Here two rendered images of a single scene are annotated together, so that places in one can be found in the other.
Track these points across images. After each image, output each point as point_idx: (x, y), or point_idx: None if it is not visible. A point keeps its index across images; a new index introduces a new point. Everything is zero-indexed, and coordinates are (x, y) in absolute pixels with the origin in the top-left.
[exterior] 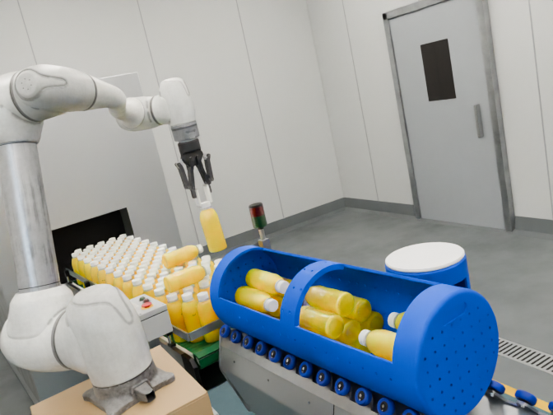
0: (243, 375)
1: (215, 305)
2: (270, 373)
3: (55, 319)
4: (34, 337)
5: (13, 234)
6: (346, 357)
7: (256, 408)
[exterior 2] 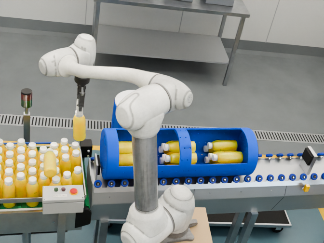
0: (119, 200)
1: (112, 172)
2: None
3: (167, 214)
4: (165, 228)
5: (153, 182)
6: (222, 168)
7: (104, 215)
